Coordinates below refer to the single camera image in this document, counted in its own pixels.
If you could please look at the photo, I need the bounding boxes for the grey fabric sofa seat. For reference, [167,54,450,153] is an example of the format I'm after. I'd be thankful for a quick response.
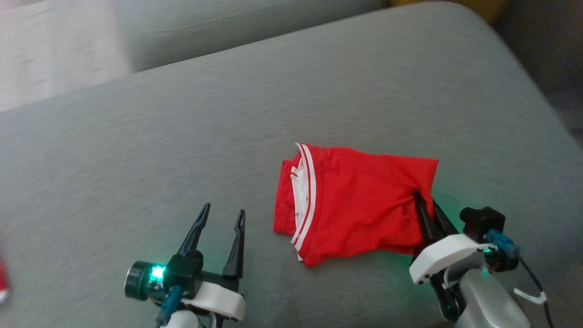
[0,1,583,328]

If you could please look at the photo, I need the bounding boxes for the grey sofa back cushion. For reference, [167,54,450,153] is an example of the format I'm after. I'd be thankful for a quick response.
[114,0,389,73]

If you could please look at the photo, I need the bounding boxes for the white cable tie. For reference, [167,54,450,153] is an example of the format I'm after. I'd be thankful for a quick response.
[513,287,547,305]

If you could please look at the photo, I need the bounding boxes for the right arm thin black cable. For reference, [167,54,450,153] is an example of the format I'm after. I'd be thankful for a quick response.
[517,255,555,328]

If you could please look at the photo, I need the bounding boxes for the red mesh garment white trim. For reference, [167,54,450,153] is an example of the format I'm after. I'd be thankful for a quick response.
[0,259,10,304]

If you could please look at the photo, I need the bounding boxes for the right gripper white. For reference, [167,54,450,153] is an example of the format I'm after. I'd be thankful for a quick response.
[409,190,495,286]

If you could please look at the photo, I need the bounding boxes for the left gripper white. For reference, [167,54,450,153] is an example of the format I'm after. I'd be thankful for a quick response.
[176,203,247,322]

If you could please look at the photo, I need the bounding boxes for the red shorts with white stripes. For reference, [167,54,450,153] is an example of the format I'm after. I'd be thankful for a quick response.
[272,143,440,268]

